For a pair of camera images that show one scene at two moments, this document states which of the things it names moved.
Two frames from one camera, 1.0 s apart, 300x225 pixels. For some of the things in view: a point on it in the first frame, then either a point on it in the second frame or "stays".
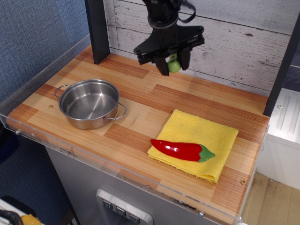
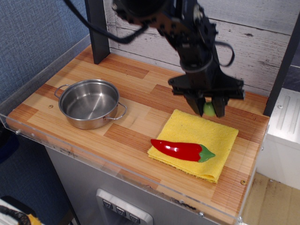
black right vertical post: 283,69 stays
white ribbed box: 279,159 stays
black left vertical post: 96,18 stays
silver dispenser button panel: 112,209 stays
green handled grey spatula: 174,65 → 208,109
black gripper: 165,40 → 209,81
